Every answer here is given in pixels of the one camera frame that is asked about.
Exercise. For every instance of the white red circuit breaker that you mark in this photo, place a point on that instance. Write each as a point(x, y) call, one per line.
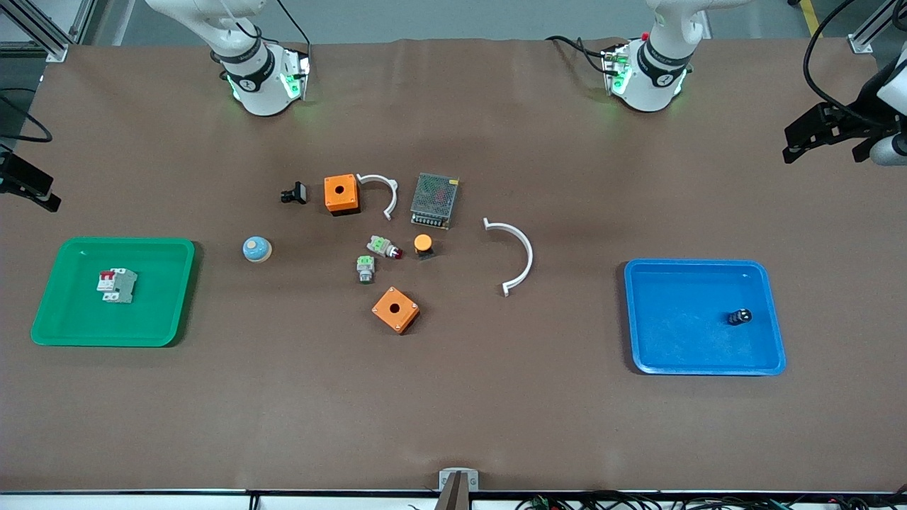
point(117, 285)

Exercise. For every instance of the blue dome push button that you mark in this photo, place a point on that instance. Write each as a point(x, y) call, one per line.
point(256, 249)

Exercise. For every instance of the orange button box tilted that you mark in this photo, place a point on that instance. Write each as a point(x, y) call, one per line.
point(395, 309)

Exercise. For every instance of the orange mushroom push button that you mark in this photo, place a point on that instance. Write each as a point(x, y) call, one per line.
point(423, 245)

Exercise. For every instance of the aluminium frame profile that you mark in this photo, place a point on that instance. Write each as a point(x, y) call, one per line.
point(868, 32)
point(42, 32)

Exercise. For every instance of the blue plastic tray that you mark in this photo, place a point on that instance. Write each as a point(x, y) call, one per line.
point(705, 316)

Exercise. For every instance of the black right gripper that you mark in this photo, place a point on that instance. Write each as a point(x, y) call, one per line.
point(14, 173)

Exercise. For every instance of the green tip pilot lamp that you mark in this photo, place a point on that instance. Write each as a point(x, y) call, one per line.
point(365, 268)

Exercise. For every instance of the orange button box upright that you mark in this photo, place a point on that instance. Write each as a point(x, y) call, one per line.
point(341, 194)

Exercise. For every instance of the metal mesh power supply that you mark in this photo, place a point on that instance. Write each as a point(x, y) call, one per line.
point(434, 200)

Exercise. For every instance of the small black capacitor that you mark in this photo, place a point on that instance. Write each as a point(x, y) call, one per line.
point(739, 316)

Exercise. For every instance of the large white curved clamp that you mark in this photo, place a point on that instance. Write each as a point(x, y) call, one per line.
point(526, 249)

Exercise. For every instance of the green plastic tray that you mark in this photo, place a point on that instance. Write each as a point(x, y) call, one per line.
point(113, 292)

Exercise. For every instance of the small black plastic part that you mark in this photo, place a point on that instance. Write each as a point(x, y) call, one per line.
point(295, 193)

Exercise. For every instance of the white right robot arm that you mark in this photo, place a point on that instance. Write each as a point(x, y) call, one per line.
point(261, 91)

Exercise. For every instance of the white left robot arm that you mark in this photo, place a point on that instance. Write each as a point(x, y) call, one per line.
point(650, 91)

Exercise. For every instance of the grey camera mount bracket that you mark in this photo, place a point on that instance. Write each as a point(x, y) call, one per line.
point(458, 480)

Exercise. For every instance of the red tip pilot lamp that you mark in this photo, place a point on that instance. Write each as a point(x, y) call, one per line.
point(383, 246)

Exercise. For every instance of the small white curved clamp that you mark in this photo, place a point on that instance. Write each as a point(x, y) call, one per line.
point(386, 185)

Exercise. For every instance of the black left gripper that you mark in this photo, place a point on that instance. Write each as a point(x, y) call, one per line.
point(857, 117)

